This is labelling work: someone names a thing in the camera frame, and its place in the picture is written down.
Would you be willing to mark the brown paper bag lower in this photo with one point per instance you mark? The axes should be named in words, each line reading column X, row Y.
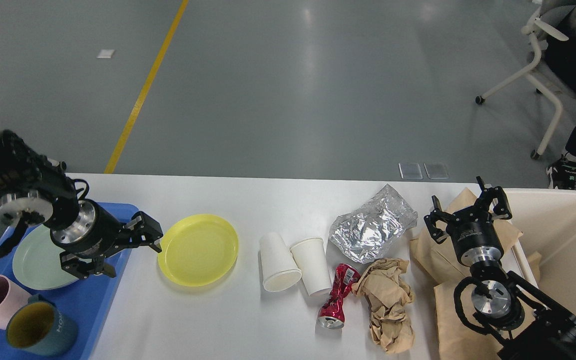
column 456, row 342

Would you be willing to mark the dark teal mug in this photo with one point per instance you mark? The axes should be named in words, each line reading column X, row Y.
column 40, row 328

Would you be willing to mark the yellow plastic plate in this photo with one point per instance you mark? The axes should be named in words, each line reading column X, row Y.
column 198, row 250

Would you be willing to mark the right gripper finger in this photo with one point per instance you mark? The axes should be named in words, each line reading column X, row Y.
column 436, row 215
column 492, row 204

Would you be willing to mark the pale green plate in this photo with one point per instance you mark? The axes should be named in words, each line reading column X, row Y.
column 37, row 262

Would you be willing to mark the white paper cup right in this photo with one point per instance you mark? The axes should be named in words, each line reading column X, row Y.
column 310, row 257

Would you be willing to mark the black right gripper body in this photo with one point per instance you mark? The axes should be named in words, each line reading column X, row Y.
column 475, row 242

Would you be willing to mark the beige plastic bin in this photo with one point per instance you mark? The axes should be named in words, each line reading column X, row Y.
column 547, row 218

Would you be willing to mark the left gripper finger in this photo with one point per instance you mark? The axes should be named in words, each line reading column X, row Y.
column 141, row 230
column 77, row 267

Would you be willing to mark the brown paper bag upper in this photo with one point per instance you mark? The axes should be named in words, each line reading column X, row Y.
column 435, row 258

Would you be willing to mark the white paper cup left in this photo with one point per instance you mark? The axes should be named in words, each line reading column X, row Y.
column 279, row 269

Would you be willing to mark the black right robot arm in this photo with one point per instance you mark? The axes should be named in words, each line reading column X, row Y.
column 525, row 321

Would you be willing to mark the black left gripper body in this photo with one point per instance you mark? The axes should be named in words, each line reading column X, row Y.
column 93, row 234

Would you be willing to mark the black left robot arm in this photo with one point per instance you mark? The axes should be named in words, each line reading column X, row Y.
column 35, row 191

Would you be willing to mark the crumpled silver foil bag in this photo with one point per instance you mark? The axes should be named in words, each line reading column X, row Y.
column 368, row 232

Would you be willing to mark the white office chair right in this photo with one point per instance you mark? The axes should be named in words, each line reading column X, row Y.
column 541, row 25

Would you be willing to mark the brown paper bag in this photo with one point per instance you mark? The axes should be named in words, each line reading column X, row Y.
column 456, row 342
column 435, row 258

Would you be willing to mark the crushed red soda can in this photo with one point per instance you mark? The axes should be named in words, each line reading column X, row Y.
column 331, row 315

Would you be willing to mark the white paper cup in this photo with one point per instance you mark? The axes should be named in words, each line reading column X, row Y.
column 310, row 257
column 279, row 269

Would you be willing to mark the crumpled brown paper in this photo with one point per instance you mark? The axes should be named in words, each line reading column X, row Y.
column 387, row 296

